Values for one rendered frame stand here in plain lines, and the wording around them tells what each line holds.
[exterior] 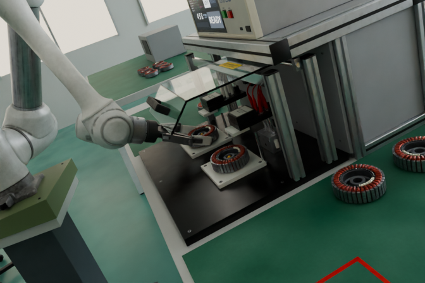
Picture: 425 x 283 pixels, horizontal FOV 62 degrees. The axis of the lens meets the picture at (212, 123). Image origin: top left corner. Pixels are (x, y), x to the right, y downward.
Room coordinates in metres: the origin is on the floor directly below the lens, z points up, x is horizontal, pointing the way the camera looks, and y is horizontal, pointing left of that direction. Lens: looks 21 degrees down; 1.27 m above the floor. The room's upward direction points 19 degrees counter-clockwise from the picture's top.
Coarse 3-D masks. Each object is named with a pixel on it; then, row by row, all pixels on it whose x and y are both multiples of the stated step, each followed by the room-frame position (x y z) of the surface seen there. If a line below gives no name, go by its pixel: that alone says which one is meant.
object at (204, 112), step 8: (208, 96) 1.19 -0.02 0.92; (216, 96) 1.16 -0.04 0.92; (232, 96) 1.17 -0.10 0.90; (240, 96) 1.17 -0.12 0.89; (208, 104) 1.14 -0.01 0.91; (216, 104) 1.14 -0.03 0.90; (224, 104) 1.15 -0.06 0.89; (232, 104) 1.19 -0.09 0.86; (200, 112) 1.17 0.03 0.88; (208, 112) 1.14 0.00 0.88
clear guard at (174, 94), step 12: (228, 60) 0.96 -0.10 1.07; (240, 60) 0.92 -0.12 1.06; (192, 72) 0.97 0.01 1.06; (204, 72) 0.92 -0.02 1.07; (216, 72) 0.88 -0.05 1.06; (228, 72) 0.84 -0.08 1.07; (240, 72) 0.80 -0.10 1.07; (252, 72) 0.77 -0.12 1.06; (168, 84) 0.93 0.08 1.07; (180, 84) 0.88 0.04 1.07; (192, 84) 0.84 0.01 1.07; (204, 84) 0.80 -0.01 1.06; (216, 84) 0.77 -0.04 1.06; (156, 96) 0.94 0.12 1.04; (168, 96) 0.85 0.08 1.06; (180, 96) 0.77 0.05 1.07; (192, 96) 0.74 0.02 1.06; (180, 108) 0.73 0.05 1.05; (168, 120) 0.77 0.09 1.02
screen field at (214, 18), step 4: (208, 12) 1.11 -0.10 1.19; (212, 12) 1.07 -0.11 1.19; (216, 12) 1.05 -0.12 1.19; (208, 16) 1.12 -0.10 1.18; (212, 16) 1.08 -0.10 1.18; (216, 16) 1.06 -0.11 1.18; (220, 16) 1.03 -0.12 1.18; (212, 20) 1.09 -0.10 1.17; (216, 20) 1.06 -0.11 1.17; (220, 20) 1.04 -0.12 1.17; (212, 24) 1.10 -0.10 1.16; (216, 24) 1.07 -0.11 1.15; (220, 24) 1.04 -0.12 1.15
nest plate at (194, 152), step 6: (222, 132) 1.17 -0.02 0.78; (216, 138) 1.13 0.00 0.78; (222, 138) 1.12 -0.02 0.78; (228, 138) 1.10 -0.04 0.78; (180, 144) 1.19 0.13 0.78; (216, 144) 1.09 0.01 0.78; (222, 144) 1.09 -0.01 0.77; (186, 150) 1.12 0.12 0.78; (192, 150) 1.11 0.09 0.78; (198, 150) 1.09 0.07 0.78; (204, 150) 1.08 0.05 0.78; (210, 150) 1.08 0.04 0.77; (192, 156) 1.07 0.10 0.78; (198, 156) 1.07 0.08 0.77
